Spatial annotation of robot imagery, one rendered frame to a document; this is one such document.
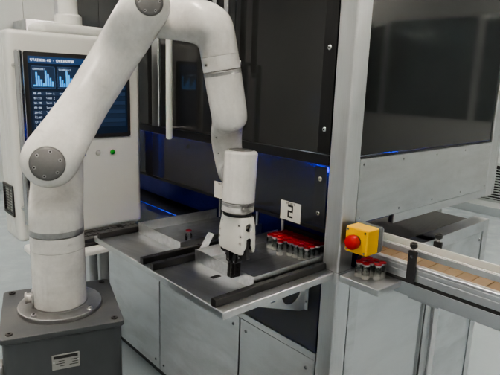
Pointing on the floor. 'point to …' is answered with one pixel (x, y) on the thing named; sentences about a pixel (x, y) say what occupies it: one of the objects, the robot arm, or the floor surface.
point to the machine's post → (343, 178)
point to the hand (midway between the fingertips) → (234, 268)
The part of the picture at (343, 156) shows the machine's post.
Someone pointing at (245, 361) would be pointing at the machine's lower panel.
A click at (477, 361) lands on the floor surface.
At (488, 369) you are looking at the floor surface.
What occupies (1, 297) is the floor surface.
